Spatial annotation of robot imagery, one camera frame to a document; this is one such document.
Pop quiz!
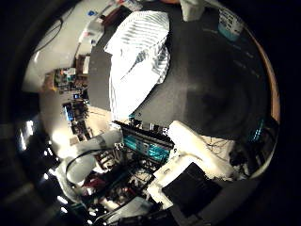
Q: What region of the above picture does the white cardboard box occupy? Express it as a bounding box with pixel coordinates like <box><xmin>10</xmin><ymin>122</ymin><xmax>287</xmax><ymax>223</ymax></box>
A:
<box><xmin>78</xmin><ymin>8</ymin><xmax>106</xmax><ymax>47</ymax></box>

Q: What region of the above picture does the white striped cloth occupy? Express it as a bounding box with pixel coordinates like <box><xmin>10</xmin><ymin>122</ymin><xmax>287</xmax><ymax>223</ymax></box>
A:
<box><xmin>103</xmin><ymin>9</ymin><xmax>172</xmax><ymax>121</ymax></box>

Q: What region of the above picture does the teal equipment rack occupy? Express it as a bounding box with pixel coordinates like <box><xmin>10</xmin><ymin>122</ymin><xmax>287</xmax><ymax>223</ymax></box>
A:
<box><xmin>113</xmin><ymin>120</ymin><xmax>175</xmax><ymax>165</ymax></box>

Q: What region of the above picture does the printed paper cup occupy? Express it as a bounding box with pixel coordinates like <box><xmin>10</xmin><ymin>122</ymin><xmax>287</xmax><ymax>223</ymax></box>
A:
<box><xmin>180</xmin><ymin>0</ymin><xmax>205</xmax><ymax>23</ymax></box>

